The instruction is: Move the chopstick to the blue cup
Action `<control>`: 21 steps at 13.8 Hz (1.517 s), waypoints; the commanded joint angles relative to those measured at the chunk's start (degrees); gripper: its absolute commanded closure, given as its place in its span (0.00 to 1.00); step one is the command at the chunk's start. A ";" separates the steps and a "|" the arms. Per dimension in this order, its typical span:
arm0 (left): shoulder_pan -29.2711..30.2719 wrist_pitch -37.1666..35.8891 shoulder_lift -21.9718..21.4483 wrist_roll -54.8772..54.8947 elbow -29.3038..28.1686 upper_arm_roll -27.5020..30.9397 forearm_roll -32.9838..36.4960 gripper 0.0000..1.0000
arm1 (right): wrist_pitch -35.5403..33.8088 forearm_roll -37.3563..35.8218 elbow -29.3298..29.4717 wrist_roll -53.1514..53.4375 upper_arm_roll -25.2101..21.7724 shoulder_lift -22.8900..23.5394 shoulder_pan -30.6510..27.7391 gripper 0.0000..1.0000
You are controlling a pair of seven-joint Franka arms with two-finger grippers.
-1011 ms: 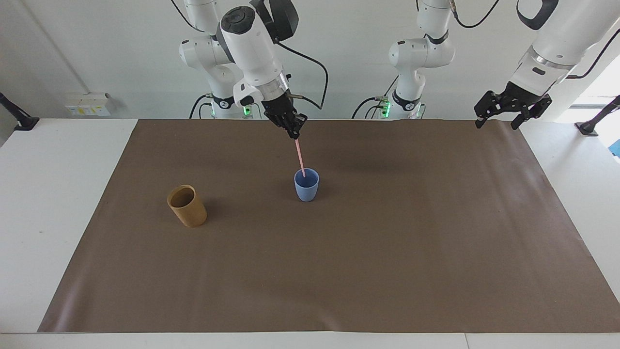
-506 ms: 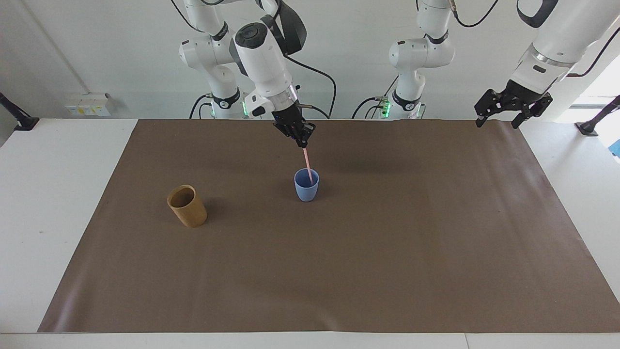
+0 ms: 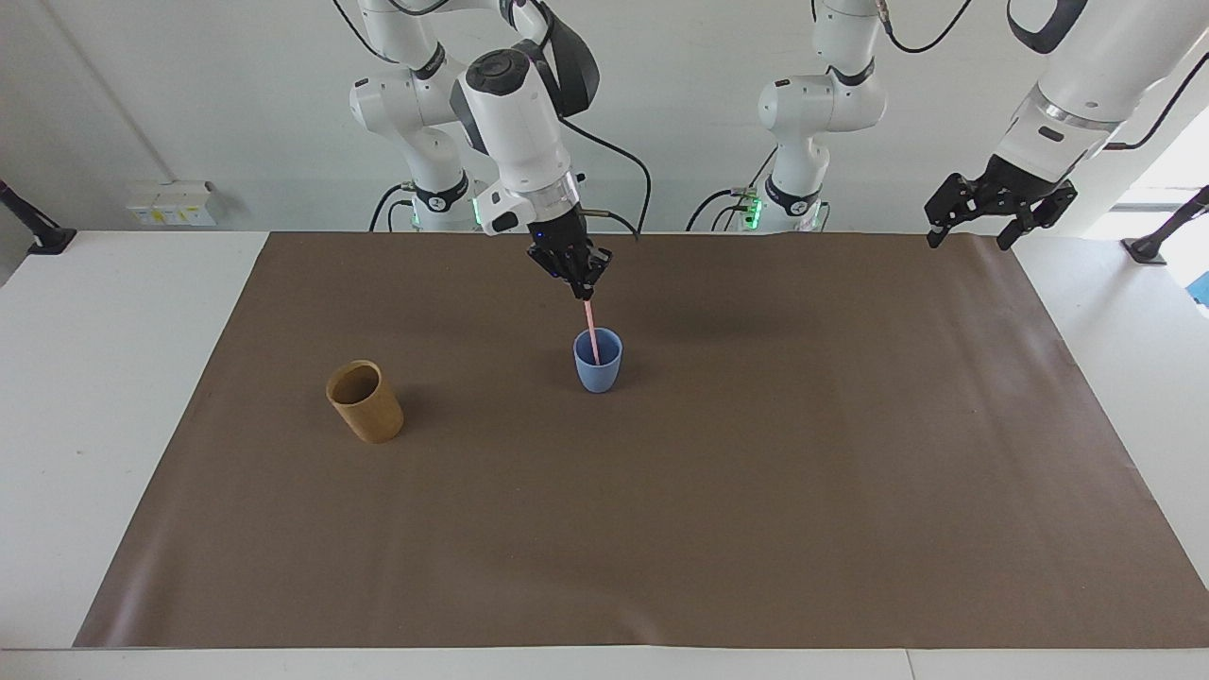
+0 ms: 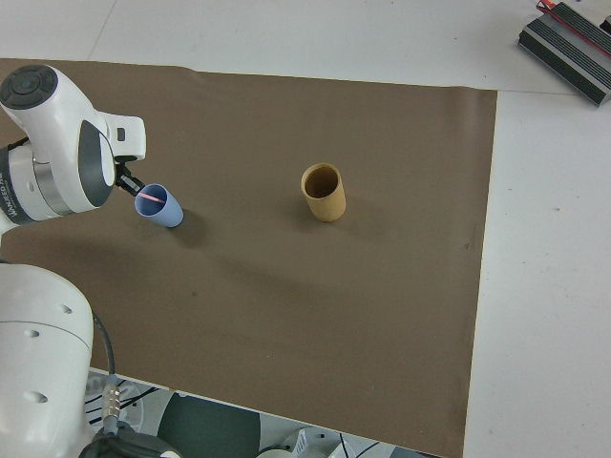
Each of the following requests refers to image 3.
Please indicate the black stand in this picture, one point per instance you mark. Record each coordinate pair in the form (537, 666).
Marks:
(1157, 241)
(38, 231)

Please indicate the white wall socket box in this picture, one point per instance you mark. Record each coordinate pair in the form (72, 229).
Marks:
(170, 206)

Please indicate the brown wooden cup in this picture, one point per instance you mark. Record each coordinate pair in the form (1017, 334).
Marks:
(373, 416)

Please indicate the blue cup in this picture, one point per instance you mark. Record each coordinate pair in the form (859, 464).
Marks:
(598, 376)

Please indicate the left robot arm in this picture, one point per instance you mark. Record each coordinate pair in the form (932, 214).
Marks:
(817, 104)

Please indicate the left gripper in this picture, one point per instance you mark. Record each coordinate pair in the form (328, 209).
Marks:
(1018, 181)

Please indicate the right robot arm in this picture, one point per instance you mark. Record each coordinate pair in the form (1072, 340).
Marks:
(515, 123)

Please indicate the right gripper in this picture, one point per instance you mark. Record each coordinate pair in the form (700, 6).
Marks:
(561, 236)

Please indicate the blue object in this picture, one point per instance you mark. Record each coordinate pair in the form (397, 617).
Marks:
(1201, 289)

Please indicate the pink chopstick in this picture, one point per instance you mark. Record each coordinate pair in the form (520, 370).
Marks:
(591, 331)

